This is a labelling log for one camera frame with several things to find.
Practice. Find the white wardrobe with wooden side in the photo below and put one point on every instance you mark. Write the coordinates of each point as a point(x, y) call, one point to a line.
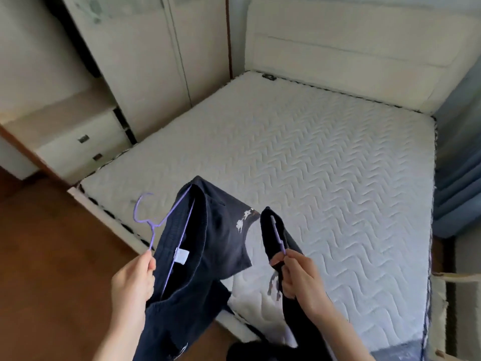
point(150, 52)

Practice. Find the black long pants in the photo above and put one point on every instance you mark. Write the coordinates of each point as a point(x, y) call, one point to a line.
point(300, 327)

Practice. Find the person's left hand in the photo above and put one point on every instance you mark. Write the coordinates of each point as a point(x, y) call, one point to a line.
point(131, 289)

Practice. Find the white padded headboard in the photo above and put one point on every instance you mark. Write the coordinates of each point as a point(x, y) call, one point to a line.
point(338, 52)

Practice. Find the person's black top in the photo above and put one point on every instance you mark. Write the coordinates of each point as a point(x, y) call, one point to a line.
point(255, 351)

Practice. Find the black mattress label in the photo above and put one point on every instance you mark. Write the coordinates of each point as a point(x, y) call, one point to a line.
point(269, 76)

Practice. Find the bed with white quilted mattress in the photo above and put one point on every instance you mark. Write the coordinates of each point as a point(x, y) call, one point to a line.
point(300, 146)

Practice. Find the person's right hand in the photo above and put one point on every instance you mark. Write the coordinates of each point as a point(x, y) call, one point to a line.
point(304, 285)

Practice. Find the blue curtain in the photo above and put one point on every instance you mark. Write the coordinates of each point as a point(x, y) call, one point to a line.
point(458, 184)

